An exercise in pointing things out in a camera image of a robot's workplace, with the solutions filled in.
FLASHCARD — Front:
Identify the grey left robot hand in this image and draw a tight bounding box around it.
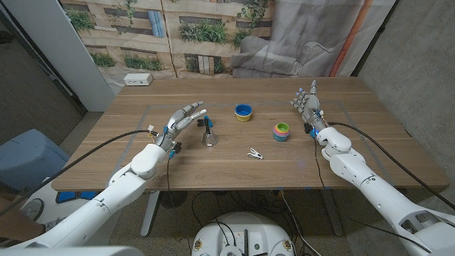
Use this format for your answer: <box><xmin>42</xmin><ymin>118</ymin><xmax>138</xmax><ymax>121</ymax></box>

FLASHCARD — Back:
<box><xmin>154</xmin><ymin>101</ymin><xmax>208</xmax><ymax>152</ymax></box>

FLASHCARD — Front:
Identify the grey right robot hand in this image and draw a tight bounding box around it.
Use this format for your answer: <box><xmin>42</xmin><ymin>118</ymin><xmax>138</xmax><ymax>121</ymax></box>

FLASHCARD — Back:
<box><xmin>290</xmin><ymin>80</ymin><xmax>330</xmax><ymax>134</ymax></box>

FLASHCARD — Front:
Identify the silver bell with black handle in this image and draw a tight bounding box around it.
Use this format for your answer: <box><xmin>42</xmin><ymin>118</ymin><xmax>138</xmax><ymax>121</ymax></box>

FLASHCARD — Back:
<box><xmin>200</xmin><ymin>119</ymin><xmax>219</xmax><ymax>147</ymax></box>

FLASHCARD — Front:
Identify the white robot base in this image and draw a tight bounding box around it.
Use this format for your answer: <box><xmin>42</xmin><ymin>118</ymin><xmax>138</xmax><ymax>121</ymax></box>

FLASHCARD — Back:
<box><xmin>191</xmin><ymin>212</ymin><xmax>295</xmax><ymax>256</ymax></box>

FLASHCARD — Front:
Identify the rainbow stack of toy cups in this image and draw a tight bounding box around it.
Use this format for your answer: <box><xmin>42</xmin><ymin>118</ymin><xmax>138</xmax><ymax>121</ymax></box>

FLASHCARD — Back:
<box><xmin>272</xmin><ymin>122</ymin><xmax>291</xmax><ymax>142</ymax></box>

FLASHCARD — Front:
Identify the blue and yellow toy cup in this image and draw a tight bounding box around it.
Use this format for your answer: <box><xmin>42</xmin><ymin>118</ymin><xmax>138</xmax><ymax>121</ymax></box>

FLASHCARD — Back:
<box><xmin>234</xmin><ymin>103</ymin><xmax>253</xmax><ymax>123</ymax></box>

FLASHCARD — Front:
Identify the blue clamp with black grips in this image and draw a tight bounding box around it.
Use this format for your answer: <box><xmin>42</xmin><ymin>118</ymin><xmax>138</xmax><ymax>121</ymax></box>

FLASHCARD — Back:
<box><xmin>197</xmin><ymin>115</ymin><xmax>214</xmax><ymax>129</ymax></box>

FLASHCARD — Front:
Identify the white power strip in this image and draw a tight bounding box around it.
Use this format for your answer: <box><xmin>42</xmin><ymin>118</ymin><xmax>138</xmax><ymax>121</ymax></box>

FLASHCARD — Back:
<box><xmin>123</xmin><ymin>73</ymin><xmax>154</xmax><ymax>87</ymax></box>

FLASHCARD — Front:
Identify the printed fabric backdrop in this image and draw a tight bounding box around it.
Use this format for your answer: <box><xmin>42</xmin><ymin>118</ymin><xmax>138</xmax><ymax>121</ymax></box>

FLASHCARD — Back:
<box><xmin>58</xmin><ymin>0</ymin><xmax>397</xmax><ymax>95</ymax></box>

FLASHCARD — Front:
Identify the black round device under table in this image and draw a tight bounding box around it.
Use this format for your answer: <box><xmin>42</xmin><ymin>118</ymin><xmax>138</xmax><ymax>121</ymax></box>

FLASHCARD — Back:
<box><xmin>159</xmin><ymin>191</ymin><xmax>188</xmax><ymax>209</ymax></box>

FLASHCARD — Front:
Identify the white table leg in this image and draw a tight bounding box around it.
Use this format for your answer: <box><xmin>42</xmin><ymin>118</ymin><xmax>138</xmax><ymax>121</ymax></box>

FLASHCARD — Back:
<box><xmin>321</xmin><ymin>188</ymin><xmax>345</xmax><ymax>238</ymax></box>
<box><xmin>140</xmin><ymin>191</ymin><xmax>161</xmax><ymax>238</ymax></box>

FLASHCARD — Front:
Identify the grey sneaker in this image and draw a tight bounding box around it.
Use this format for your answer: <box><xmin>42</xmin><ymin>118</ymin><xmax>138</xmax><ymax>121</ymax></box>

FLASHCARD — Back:
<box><xmin>20</xmin><ymin>198</ymin><xmax>46</xmax><ymax>222</ymax></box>
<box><xmin>44</xmin><ymin>215</ymin><xmax>70</xmax><ymax>230</ymax></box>

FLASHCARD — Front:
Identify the white robot torso edge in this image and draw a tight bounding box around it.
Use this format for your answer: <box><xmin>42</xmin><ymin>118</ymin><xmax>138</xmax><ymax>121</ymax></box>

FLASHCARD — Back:
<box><xmin>0</xmin><ymin>245</ymin><xmax>145</xmax><ymax>256</ymax></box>

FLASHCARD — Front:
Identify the person's brown trouser leg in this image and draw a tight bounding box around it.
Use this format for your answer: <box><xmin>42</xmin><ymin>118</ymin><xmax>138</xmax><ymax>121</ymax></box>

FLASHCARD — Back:
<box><xmin>0</xmin><ymin>195</ymin><xmax>47</xmax><ymax>243</ymax></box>

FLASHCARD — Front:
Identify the thin black left wrist cable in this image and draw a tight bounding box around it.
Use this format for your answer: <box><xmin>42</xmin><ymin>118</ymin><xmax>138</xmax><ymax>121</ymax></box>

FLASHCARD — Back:
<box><xmin>165</xmin><ymin>156</ymin><xmax>191</xmax><ymax>252</ymax></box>

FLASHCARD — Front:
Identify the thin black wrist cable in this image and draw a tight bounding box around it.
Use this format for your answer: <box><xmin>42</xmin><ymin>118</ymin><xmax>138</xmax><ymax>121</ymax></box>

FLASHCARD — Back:
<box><xmin>314</xmin><ymin>137</ymin><xmax>433</xmax><ymax>254</ymax></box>
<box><xmin>165</xmin><ymin>156</ymin><xmax>191</xmax><ymax>252</ymax></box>

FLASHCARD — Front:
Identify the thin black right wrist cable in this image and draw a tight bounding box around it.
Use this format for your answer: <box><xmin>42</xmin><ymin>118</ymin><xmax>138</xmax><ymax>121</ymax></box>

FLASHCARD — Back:
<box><xmin>314</xmin><ymin>137</ymin><xmax>433</xmax><ymax>254</ymax></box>

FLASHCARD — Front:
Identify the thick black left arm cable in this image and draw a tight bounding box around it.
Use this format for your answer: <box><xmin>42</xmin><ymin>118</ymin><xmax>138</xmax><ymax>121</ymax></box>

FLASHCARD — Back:
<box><xmin>0</xmin><ymin>129</ymin><xmax>154</xmax><ymax>218</ymax></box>

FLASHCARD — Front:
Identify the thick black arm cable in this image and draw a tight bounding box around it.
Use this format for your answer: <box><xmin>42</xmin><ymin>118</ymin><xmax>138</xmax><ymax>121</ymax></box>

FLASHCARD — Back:
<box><xmin>0</xmin><ymin>129</ymin><xmax>154</xmax><ymax>218</ymax></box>
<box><xmin>328</xmin><ymin>122</ymin><xmax>455</xmax><ymax>210</ymax></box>

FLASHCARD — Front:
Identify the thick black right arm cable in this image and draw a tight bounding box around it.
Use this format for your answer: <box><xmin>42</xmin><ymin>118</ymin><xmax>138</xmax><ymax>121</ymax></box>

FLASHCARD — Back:
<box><xmin>328</xmin><ymin>122</ymin><xmax>455</xmax><ymax>210</ymax></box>

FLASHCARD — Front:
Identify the white wall panel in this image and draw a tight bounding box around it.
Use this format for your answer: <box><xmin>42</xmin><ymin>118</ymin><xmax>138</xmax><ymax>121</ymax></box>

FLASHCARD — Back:
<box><xmin>1</xmin><ymin>0</ymin><xmax>117</xmax><ymax>113</ymax></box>

